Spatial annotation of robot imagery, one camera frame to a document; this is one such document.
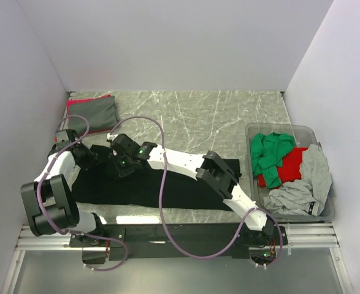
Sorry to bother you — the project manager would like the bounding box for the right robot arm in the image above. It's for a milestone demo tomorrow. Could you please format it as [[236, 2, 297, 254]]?
[[107, 134, 275, 244]]

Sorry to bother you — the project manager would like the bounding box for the green t-shirt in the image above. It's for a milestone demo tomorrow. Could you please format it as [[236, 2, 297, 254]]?
[[250, 132, 295, 189]]

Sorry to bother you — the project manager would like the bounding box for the folded gray t-shirt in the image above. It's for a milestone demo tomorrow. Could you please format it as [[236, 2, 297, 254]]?
[[66, 96, 121, 135]]

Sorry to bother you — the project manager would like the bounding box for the black base beam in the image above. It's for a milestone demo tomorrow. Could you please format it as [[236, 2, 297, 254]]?
[[69, 223, 288, 265]]

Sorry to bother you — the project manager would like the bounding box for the aluminium rail frame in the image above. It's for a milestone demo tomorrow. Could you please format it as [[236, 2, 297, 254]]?
[[1, 91, 352, 294]]

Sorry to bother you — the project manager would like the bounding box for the clear plastic bin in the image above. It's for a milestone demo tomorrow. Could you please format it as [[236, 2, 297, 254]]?
[[245, 123, 335, 223]]

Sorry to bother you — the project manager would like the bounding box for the red t-shirt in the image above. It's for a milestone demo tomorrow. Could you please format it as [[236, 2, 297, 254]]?
[[256, 148, 308, 189]]

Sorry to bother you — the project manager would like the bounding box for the black t-shirt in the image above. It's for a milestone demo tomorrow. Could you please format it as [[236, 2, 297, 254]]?
[[72, 145, 231, 211]]

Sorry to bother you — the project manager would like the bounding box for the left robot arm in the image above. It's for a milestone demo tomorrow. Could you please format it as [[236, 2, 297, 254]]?
[[20, 129, 106, 246]]

